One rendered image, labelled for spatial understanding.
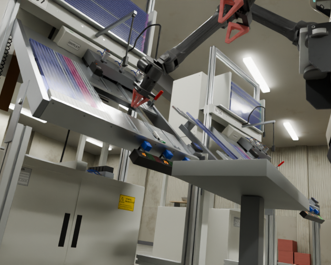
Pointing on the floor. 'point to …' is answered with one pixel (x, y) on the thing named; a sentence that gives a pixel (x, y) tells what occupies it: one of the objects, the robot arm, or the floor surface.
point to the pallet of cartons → (292, 253)
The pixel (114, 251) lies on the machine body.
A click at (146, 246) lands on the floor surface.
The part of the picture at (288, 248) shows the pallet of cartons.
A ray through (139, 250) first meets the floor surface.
